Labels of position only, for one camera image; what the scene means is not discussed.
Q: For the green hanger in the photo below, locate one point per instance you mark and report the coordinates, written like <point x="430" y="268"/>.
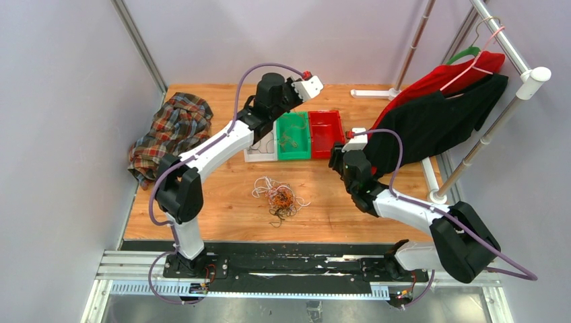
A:
<point x="472" y="51"/>

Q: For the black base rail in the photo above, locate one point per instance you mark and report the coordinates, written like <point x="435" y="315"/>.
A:
<point x="292" y="268"/>

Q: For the pink hanger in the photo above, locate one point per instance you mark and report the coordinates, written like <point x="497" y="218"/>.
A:
<point x="474" y="62"/>

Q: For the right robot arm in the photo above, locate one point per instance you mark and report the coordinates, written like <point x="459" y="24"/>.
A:
<point x="461" y="243"/>

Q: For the green bin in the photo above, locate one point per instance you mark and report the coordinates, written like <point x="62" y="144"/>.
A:
<point x="293" y="136"/>

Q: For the red garment on hanger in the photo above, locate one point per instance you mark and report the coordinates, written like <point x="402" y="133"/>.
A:
<point x="441" y="75"/>

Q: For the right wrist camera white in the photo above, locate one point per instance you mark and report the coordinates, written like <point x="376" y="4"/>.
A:
<point x="356" y="143"/>

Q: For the white bin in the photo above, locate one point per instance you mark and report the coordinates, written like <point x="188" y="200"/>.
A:
<point x="263" y="151"/>

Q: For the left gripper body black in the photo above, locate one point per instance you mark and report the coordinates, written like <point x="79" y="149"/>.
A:
<point x="291" y="99"/>

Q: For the black garment on hanger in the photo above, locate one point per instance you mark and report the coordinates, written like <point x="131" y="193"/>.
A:
<point x="432" y="124"/>

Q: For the plaid cloth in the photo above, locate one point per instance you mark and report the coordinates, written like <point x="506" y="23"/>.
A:
<point x="182" y="123"/>

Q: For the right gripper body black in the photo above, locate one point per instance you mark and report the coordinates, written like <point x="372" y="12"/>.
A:
<point x="337" y="161"/>

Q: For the red bin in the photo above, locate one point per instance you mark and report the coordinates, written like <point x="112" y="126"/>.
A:
<point x="325" y="130"/>

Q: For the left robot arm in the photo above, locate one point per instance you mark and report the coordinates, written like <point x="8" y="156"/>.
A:
<point x="179" y="188"/>

